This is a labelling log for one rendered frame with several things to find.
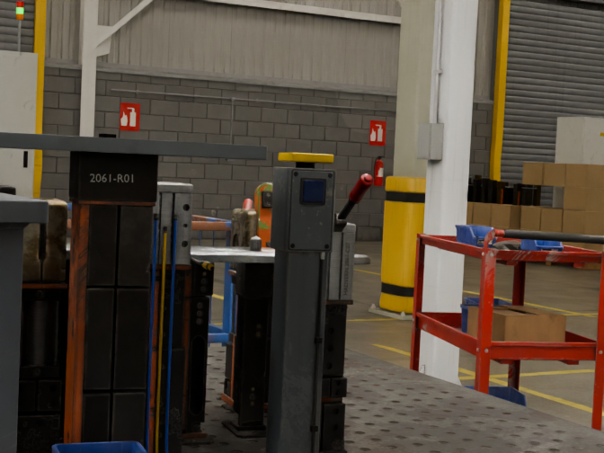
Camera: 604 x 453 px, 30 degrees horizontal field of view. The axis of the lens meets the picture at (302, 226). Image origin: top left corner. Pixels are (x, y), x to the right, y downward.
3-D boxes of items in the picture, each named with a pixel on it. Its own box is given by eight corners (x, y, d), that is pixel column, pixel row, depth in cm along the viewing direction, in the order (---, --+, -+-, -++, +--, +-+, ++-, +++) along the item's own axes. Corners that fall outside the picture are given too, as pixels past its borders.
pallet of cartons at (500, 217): (549, 259, 1604) (553, 207, 1600) (507, 259, 1562) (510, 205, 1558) (493, 252, 1706) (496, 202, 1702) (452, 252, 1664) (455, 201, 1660)
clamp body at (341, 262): (332, 444, 181) (342, 220, 179) (358, 462, 171) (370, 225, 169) (275, 446, 178) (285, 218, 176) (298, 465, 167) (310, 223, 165)
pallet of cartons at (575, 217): (625, 269, 1485) (631, 166, 1478) (581, 270, 1443) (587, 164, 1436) (560, 260, 1587) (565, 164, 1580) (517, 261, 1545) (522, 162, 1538)
